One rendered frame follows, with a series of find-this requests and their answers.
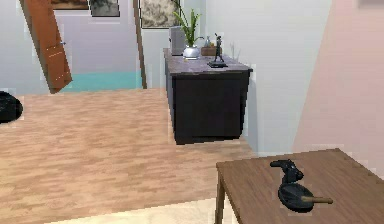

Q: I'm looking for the black round object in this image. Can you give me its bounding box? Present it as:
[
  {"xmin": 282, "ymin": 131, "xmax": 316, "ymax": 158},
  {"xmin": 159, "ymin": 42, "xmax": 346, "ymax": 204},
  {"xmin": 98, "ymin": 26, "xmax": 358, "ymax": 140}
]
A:
[{"xmin": 0, "ymin": 90, "xmax": 24, "ymax": 125}]

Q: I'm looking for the brown framed picture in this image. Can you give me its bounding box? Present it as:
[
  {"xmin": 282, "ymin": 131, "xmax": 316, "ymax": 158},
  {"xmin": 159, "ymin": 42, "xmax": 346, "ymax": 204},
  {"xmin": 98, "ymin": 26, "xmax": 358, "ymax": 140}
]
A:
[{"xmin": 50, "ymin": 0, "xmax": 90, "ymax": 11}]

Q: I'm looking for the brown wooden box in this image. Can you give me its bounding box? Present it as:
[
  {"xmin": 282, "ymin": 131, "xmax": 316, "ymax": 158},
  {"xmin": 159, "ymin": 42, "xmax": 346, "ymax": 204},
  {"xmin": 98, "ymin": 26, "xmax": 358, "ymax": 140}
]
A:
[{"xmin": 200, "ymin": 45, "xmax": 223, "ymax": 57}]

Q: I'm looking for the grey box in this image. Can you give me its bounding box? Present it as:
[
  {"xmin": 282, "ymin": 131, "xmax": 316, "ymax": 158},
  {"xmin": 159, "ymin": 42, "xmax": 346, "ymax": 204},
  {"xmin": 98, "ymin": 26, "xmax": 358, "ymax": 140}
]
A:
[{"xmin": 168, "ymin": 25, "xmax": 186, "ymax": 57}]

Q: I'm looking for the black ashtray with figure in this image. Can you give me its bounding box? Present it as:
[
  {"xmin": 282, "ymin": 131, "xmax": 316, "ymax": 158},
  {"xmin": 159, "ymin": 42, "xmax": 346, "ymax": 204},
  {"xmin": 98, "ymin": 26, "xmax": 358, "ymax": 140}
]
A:
[{"xmin": 269, "ymin": 158, "xmax": 315, "ymax": 213}]

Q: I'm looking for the black figurine statue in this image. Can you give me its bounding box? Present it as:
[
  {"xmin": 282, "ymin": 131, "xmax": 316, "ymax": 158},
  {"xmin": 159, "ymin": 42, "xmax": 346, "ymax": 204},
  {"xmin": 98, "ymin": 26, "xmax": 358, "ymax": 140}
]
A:
[{"xmin": 207, "ymin": 32, "xmax": 229, "ymax": 69}]

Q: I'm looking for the black cabinet with grey top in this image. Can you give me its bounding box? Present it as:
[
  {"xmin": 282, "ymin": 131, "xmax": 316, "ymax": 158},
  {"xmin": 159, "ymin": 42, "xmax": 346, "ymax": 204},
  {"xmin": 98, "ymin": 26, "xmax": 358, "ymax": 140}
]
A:
[{"xmin": 162, "ymin": 47, "xmax": 254, "ymax": 146}]

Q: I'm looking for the clear glass vase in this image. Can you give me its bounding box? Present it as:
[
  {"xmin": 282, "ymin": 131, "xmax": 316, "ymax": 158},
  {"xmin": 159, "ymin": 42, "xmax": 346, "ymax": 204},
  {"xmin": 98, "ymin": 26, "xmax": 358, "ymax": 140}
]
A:
[{"xmin": 229, "ymin": 42, "xmax": 242, "ymax": 63}]

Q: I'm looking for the grey framed picture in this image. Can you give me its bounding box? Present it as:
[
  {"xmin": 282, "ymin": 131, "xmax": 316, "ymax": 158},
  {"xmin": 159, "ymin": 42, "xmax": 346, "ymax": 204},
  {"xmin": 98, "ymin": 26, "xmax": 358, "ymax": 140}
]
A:
[{"xmin": 89, "ymin": 0, "xmax": 121, "ymax": 18}]

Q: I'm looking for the beige framed picture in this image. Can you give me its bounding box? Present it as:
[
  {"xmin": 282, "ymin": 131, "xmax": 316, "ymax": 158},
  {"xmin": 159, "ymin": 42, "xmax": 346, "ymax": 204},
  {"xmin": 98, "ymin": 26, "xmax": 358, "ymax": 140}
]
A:
[{"xmin": 139, "ymin": 0, "xmax": 182, "ymax": 30}]

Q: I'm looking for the brown wooden room door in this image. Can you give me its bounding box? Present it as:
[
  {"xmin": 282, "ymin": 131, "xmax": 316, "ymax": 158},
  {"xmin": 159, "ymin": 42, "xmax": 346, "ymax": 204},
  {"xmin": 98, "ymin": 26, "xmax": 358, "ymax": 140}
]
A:
[{"xmin": 19, "ymin": 0, "xmax": 74, "ymax": 95}]

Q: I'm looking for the brown wooden table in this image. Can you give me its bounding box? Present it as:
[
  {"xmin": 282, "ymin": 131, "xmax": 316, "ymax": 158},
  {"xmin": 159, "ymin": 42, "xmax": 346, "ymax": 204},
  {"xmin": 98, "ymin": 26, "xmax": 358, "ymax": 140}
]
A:
[{"xmin": 214, "ymin": 148, "xmax": 384, "ymax": 224}]

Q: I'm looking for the green plant in silver pot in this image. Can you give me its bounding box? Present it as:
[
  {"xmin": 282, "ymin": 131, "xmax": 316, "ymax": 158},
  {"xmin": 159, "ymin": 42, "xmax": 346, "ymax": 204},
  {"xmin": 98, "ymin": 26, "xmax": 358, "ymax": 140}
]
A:
[{"xmin": 172, "ymin": 0, "xmax": 205, "ymax": 61}]

